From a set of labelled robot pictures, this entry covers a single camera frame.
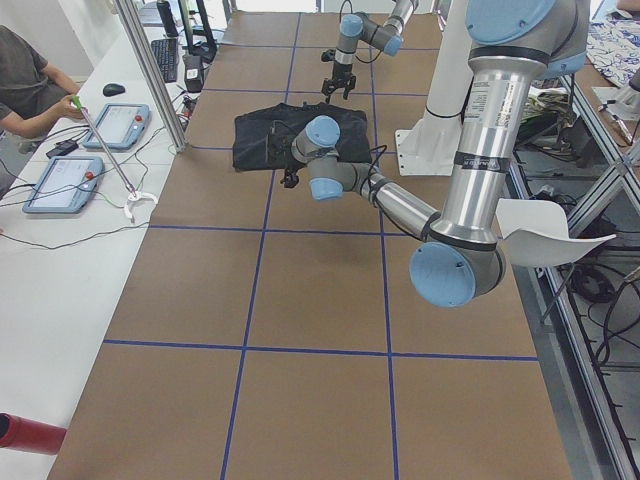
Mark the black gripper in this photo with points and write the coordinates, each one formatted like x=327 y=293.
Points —
x=289 y=178
x=341 y=74

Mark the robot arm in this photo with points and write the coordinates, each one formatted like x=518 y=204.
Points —
x=491 y=53
x=357 y=27

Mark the person's hand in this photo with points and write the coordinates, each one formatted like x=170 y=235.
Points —
x=66 y=108

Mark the black keyboard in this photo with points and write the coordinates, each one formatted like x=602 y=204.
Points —
x=165 y=52

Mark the upper teach pendant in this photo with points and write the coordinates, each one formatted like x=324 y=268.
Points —
x=122 y=125

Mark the teach pendant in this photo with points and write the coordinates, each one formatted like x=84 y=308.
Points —
x=67 y=184
x=122 y=125

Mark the black computer mouse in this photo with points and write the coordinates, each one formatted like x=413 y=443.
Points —
x=113 y=89

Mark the lower teach pendant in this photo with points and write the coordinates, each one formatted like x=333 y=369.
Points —
x=67 y=184

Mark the long grabber stick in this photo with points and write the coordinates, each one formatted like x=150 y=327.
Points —
x=134 y=195

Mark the small black device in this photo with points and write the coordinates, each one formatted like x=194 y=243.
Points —
x=62 y=148

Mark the white plastic chair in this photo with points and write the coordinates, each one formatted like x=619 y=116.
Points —
x=536 y=234

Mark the seated person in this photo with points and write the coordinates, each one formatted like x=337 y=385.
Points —
x=31 y=87

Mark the red bottle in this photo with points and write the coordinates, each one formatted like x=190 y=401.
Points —
x=18 y=433

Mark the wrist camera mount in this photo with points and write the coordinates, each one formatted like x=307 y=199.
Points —
x=328 y=55

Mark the aluminium frame post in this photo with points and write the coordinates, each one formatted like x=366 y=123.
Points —
x=134 y=29

